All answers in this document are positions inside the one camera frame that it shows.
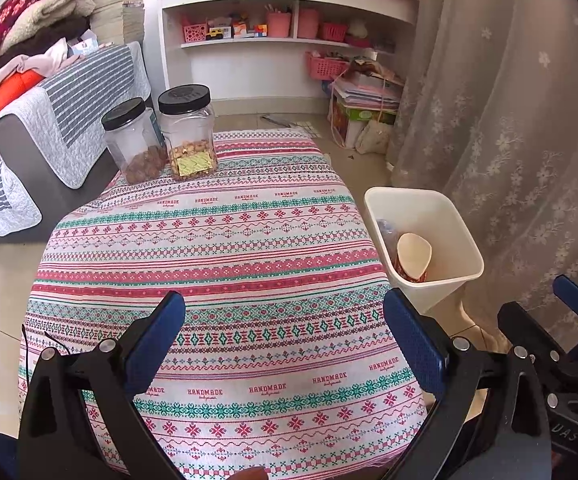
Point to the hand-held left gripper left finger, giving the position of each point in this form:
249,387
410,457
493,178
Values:
154,340

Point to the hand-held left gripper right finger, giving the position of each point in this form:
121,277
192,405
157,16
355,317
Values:
414,345

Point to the red instant noodle cup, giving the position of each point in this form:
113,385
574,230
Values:
414,255

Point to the white plastic bin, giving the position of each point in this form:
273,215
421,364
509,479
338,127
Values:
449,230

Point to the crumpled clear plastic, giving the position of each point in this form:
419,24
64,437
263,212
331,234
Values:
385,235

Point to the patterned tablecloth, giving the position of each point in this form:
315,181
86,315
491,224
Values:
249,260

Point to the clear jar brown nuts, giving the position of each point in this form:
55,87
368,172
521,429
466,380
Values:
134,145

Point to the dark grey sofa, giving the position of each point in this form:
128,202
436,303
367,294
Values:
39,180

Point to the lace curtain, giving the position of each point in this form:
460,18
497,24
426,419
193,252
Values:
509,110

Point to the clear jar yellow label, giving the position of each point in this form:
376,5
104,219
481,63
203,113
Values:
189,135

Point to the beige cloth bag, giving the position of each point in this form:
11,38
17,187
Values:
375,137

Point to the green and red cardboard box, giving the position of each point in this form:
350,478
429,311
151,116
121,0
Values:
354,120

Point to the striped grey quilt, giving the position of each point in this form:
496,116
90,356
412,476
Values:
79,110

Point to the stack of papers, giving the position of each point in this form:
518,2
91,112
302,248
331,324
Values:
366,87

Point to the orange cloth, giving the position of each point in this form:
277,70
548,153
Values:
11,92

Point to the large pink basket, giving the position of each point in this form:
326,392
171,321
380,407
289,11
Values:
326,65

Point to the pink cloth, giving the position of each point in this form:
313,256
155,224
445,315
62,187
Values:
34,65

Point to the light blue packet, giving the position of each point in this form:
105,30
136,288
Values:
83,47

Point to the small pink basket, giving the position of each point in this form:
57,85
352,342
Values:
195,33

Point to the yellow toy car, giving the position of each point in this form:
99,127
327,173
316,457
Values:
215,34

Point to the dark brown blanket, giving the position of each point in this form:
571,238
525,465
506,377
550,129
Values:
44,40

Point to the low pink basket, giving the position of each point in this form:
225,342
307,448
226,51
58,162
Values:
333,32

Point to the stack of books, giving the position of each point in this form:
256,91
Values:
119,15

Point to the pink pot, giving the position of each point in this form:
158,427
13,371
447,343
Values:
308,24
279,25

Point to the beige fleece blanket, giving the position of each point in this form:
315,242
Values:
44,17

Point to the pile of folded blankets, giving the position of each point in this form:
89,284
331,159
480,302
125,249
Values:
24,10

